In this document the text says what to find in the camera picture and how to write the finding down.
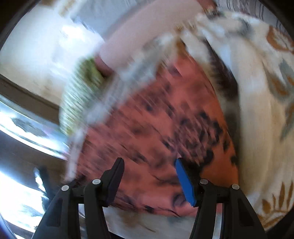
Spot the pink bolster cushion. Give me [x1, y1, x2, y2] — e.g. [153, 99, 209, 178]
[95, 0, 216, 77]

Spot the stained glass door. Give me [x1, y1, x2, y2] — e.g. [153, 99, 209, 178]
[0, 73, 69, 184]

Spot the green checkered pillow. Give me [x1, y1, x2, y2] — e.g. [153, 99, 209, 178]
[59, 57, 106, 136]

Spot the striped floral pillow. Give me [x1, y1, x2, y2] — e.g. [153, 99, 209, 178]
[215, 0, 286, 32]

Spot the leaf print fleece blanket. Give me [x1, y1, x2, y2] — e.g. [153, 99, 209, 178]
[66, 10, 294, 239]

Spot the salmon black floral garment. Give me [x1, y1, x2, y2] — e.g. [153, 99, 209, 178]
[77, 55, 238, 217]

